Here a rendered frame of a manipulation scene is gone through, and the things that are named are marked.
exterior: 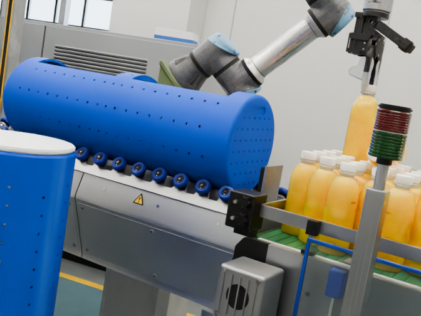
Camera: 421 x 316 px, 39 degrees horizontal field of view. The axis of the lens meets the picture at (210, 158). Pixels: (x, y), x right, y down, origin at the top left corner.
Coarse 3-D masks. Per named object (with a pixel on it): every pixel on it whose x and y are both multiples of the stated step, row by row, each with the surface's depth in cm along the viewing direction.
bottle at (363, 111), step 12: (360, 96) 160; (372, 96) 159; (360, 108) 158; (372, 108) 158; (360, 120) 158; (372, 120) 158; (348, 132) 161; (360, 132) 158; (372, 132) 159; (348, 144) 160; (360, 144) 159; (360, 156) 159
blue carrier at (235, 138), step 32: (32, 64) 197; (64, 64) 208; (32, 96) 189; (64, 96) 183; (96, 96) 177; (128, 96) 172; (160, 96) 168; (192, 96) 164; (224, 96) 161; (256, 96) 162; (32, 128) 194; (64, 128) 184; (96, 128) 176; (128, 128) 170; (160, 128) 164; (192, 128) 159; (224, 128) 154; (256, 128) 165; (128, 160) 177; (160, 160) 167; (192, 160) 160; (224, 160) 154; (256, 160) 169
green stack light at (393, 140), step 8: (376, 136) 109; (384, 136) 108; (392, 136) 107; (400, 136) 107; (376, 144) 109; (384, 144) 108; (392, 144) 107; (400, 144) 108; (368, 152) 111; (376, 152) 109; (384, 152) 108; (392, 152) 108; (400, 152) 108; (392, 160) 108; (400, 160) 109
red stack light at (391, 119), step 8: (384, 112) 108; (392, 112) 107; (400, 112) 107; (376, 120) 110; (384, 120) 108; (392, 120) 107; (400, 120) 107; (408, 120) 108; (376, 128) 109; (384, 128) 108; (392, 128) 107; (400, 128) 107; (408, 128) 108
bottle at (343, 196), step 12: (336, 180) 136; (348, 180) 135; (336, 192) 135; (348, 192) 135; (336, 204) 135; (348, 204) 135; (324, 216) 138; (336, 216) 135; (348, 216) 135; (324, 240) 137; (336, 240) 136
